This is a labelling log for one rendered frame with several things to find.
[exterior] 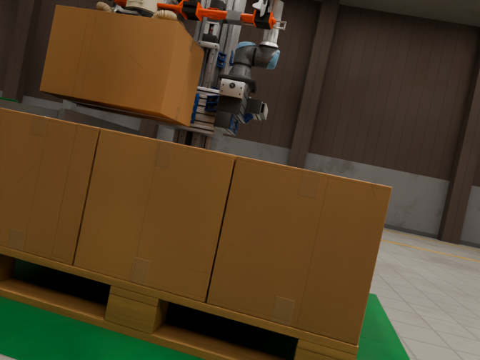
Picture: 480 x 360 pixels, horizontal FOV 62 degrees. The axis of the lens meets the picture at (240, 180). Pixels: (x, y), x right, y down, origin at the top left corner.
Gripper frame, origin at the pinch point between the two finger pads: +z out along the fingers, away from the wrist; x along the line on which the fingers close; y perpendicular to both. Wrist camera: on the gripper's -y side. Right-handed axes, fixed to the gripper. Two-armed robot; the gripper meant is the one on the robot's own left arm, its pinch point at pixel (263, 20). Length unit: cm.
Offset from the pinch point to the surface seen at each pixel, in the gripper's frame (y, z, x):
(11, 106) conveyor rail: 93, 63, 34
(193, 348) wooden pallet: -16, 120, 78
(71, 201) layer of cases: 28, 90, 78
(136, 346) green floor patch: -1, 122, 82
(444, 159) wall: -251, -34, -619
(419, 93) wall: -184, -146, -611
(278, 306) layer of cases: -35, 104, 78
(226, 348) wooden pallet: -24, 120, 72
